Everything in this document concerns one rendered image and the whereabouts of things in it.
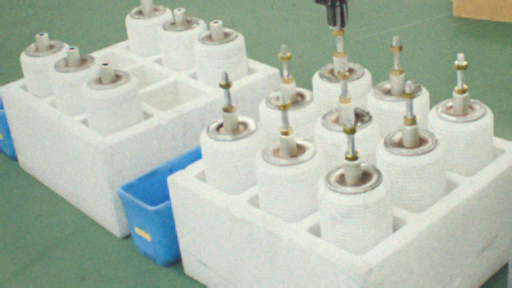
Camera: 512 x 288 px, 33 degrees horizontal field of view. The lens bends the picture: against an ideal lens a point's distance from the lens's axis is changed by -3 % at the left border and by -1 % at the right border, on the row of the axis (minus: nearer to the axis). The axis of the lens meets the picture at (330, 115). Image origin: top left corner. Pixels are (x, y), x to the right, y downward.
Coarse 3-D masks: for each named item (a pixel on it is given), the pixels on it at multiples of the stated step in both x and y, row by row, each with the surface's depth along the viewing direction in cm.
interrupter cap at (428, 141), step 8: (392, 136) 121; (400, 136) 121; (424, 136) 120; (432, 136) 120; (384, 144) 119; (392, 144) 119; (400, 144) 119; (424, 144) 118; (432, 144) 118; (392, 152) 117; (400, 152) 117; (408, 152) 116; (416, 152) 116; (424, 152) 116
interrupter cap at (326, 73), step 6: (324, 66) 144; (330, 66) 144; (348, 66) 144; (354, 66) 143; (360, 66) 143; (324, 72) 142; (330, 72) 142; (354, 72) 141; (360, 72) 141; (324, 78) 140; (330, 78) 140; (336, 78) 140; (348, 78) 139; (354, 78) 139
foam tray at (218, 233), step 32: (192, 192) 126; (256, 192) 124; (448, 192) 125; (480, 192) 122; (192, 224) 130; (224, 224) 123; (256, 224) 118; (288, 224) 116; (416, 224) 114; (448, 224) 118; (480, 224) 124; (192, 256) 134; (224, 256) 127; (256, 256) 121; (288, 256) 115; (320, 256) 110; (352, 256) 109; (384, 256) 109; (416, 256) 114; (448, 256) 120; (480, 256) 127
